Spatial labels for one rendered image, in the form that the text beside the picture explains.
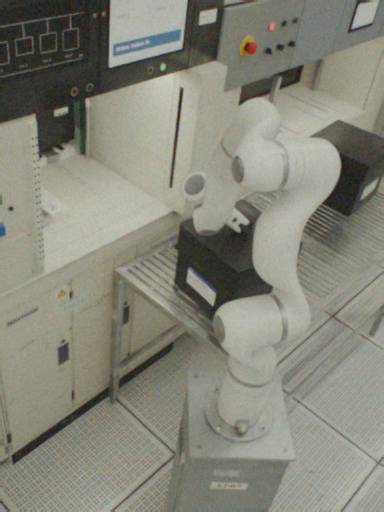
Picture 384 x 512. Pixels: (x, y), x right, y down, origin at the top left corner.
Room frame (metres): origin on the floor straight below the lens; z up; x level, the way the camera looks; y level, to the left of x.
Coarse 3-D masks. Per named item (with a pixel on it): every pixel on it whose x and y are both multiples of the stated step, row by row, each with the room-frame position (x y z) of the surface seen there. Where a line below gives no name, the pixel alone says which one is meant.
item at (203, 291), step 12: (180, 264) 1.44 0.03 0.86; (192, 264) 1.40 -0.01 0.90; (180, 276) 1.44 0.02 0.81; (192, 276) 1.40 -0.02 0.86; (204, 276) 1.36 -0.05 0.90; (180, 288) 1.43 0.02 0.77; (192, 288) 1.39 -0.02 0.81; (204, 288) 1.35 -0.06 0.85; (216, 288) 1.32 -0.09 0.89; (264, 288) 1.37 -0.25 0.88; (204, 300) 1.35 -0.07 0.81; (216, 300) 1.31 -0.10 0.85; (228, 300) 1.28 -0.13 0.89
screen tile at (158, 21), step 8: (160, 0) 1.61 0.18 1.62; (168, 0) 1.63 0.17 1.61; (176, 0) 1.66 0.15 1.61; (184, 0) 1.68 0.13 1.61; (152, 8) 1.59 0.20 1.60; (176, 8) 1.66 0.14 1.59; (152, 16) 1.59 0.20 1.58; (160, 16) 1.61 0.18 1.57; (168, 16) 1.64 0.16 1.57; (176, 16) 1.66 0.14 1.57; (152, 24) 1.59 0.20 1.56; (160, 24) 1.61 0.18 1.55; (168, 24) 1.64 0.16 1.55; (176, 24) 1.67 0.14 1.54
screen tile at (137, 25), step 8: (120, 0) 1.50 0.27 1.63; (128, 0) 1.52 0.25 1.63; (136, 0) 1.54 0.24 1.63; (144, 0) 1.56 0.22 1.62; (120, 8) 1.50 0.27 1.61; (128, 8) 1.52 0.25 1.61; (136, 8) 1.54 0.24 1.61; (144, 8) 1.56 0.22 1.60; (144, 16) 1.56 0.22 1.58; (120, 24) 1.50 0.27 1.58; (128, 24) 1.52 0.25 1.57; (136, 24) 1.54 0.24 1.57; (144, 24) 1.57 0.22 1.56; (120, 32) 1.50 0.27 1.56; (128, 32) 1.52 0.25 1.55; (136, 32) 1.54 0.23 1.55; (144, 32) 1.57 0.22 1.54
